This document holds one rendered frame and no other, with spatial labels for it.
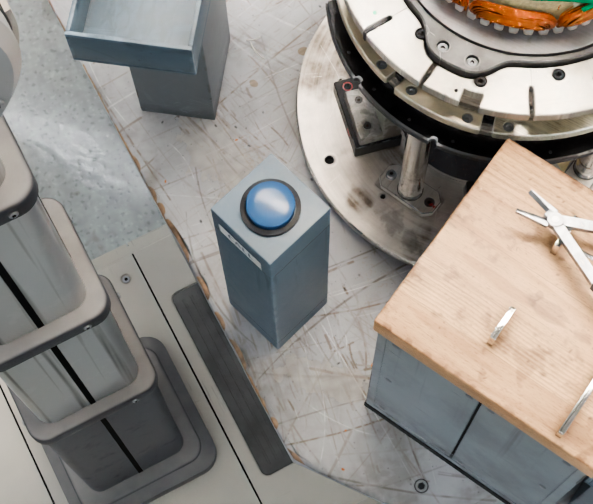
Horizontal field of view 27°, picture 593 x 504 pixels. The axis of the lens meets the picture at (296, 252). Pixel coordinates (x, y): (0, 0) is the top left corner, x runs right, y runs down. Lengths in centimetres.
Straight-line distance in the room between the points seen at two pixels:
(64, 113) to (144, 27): 115
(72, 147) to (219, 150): 92
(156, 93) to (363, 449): 42
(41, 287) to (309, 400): 32
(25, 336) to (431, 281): 37
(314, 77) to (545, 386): 51
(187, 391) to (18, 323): 68
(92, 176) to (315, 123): 93
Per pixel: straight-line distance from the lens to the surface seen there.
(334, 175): 129
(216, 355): 179
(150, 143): 134
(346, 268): 127
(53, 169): 221
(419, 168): 120
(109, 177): 219
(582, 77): 103
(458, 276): 98
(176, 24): 112
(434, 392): 104
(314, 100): 132
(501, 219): 100
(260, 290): 111
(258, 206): 101
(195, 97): 130
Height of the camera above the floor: 198
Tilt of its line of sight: 70 degrees down
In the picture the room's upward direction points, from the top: 2 degrees counter-clockwise
